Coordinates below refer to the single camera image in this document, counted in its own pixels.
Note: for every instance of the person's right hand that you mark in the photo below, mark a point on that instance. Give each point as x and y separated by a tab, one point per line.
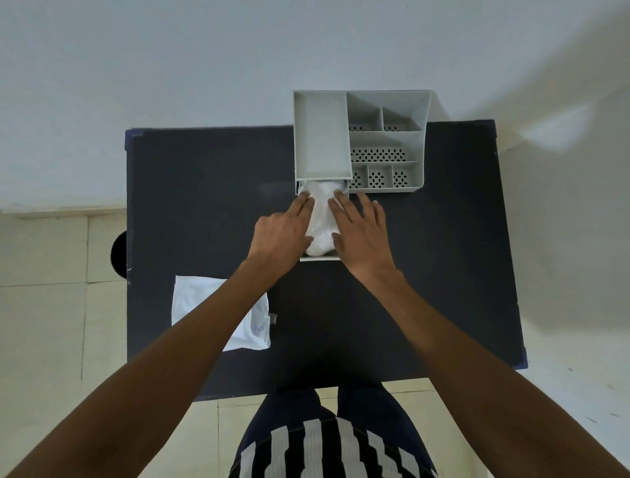
365	241

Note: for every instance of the person's left hand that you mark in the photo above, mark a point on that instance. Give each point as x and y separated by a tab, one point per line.
278	239

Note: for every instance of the person's right middle finger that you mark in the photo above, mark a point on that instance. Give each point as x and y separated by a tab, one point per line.
344	206

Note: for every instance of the person's right thumb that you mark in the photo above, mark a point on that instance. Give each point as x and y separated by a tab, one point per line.
337	242

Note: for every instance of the person's right little finger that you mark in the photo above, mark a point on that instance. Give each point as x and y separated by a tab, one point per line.
380	211

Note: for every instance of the person's left middle finger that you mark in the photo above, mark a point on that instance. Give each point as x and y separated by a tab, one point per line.
298	203

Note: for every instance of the person's left thumb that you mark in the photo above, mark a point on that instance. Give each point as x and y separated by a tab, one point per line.
308	243

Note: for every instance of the white plastic bag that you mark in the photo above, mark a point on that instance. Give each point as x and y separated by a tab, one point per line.
322	216
189	300

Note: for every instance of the person's right forearm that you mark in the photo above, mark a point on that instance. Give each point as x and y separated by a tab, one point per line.
467	374

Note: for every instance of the person's left forearm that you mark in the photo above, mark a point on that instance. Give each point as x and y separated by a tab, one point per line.
162	364

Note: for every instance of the grey organizer drawer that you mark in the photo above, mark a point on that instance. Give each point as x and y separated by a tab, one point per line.
320	258

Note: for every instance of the grey plastic desk organizer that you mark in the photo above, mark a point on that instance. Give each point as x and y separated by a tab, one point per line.
379	138

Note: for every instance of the flat white plastic bag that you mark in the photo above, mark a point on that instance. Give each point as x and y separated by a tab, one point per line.
189	300

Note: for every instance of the dark trousers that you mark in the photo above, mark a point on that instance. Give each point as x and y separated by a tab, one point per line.
366	401

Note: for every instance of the black round stool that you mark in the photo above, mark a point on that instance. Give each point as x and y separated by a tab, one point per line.
119	256

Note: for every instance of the black white striped shirt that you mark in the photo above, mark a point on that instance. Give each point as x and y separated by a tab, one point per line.
315	453

